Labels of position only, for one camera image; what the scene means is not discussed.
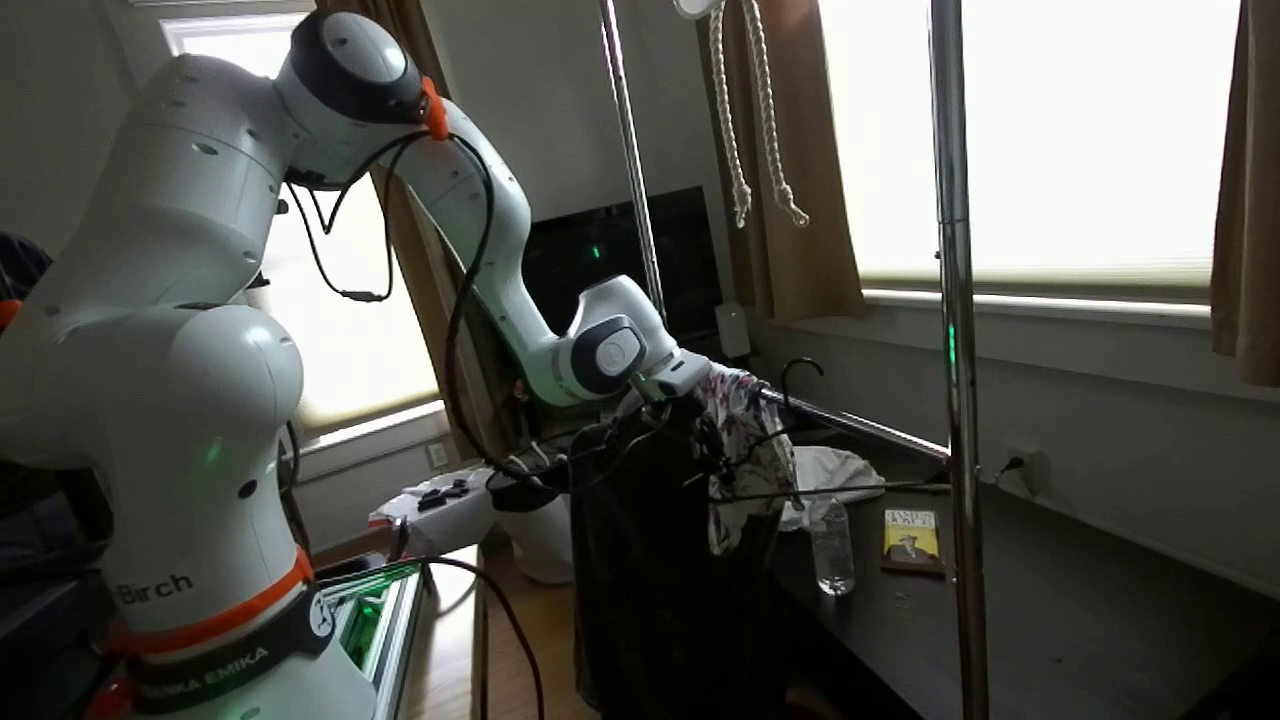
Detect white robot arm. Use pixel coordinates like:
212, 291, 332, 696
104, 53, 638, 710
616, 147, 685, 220
0, 13, 709, 720

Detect floral patterned cloth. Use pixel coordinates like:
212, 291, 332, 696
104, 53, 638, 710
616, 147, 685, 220
688, 364, 888, 558

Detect brown right curtain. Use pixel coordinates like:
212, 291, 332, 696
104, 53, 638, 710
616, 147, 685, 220
1214, 0, 1280, 387

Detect black coat hanger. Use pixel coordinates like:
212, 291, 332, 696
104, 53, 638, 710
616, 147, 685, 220
625, 351, 938, 512

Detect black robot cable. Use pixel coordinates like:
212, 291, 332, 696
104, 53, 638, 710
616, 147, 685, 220
286, 125, 554, 720

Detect white game controller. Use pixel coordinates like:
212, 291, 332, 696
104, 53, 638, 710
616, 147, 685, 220
367, 465, 521, 558

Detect clear plastic bottle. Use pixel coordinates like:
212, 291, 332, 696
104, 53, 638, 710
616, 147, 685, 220
811, 503, 858, 599

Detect chrome clothes rack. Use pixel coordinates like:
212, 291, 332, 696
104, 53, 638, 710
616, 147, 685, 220
593, 0, 991, 720

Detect white braided rope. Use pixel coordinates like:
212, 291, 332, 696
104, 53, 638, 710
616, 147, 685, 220
702, 0, 811, 234

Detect brown curtain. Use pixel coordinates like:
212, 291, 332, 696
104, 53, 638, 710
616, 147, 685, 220
706, 0, 864, 321
1214, 0, 1280, 387

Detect dark hanging garment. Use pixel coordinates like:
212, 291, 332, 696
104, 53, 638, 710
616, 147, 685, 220
567, 413, 786, 720

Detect small yellow picture book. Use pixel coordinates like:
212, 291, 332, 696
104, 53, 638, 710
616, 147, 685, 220
881, 510, 944, 575

